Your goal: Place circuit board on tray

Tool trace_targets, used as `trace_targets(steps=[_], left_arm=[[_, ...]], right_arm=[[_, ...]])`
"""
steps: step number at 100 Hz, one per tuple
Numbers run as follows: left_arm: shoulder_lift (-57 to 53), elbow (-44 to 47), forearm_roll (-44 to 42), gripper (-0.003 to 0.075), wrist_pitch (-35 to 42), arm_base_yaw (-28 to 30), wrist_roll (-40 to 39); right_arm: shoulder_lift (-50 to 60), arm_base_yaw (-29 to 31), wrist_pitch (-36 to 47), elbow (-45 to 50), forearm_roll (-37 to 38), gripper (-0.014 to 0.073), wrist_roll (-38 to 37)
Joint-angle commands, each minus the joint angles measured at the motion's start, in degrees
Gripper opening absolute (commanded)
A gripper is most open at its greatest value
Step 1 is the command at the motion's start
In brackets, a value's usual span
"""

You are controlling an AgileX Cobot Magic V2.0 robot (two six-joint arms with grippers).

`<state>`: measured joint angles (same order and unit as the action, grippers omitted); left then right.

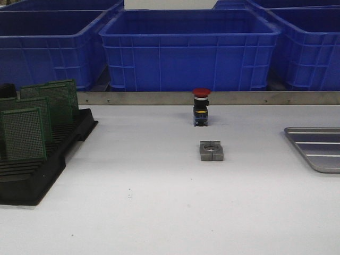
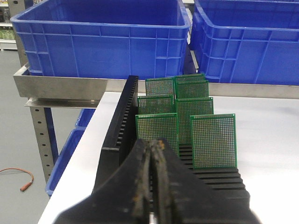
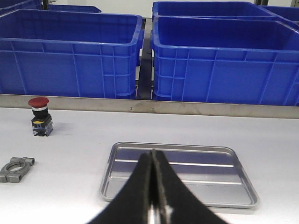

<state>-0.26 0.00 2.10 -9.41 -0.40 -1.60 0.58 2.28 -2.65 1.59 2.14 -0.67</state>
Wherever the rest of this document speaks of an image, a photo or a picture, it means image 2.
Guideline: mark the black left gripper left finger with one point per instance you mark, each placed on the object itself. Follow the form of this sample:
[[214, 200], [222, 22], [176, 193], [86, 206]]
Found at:
[[123, 199]]

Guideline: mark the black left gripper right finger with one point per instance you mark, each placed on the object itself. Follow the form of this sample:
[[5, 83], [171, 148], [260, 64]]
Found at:
[[182, 198]]

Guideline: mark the blue plastic crate lower shelf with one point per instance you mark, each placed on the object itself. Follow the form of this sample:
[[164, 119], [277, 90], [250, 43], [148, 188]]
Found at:
[[68, 149]]

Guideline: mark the blue plastic crate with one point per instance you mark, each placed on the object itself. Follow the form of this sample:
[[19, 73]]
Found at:
[[247, 41], [104, 38]]

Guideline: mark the perforated steel frame post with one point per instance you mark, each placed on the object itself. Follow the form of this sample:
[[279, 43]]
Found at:
[[45, 137]]

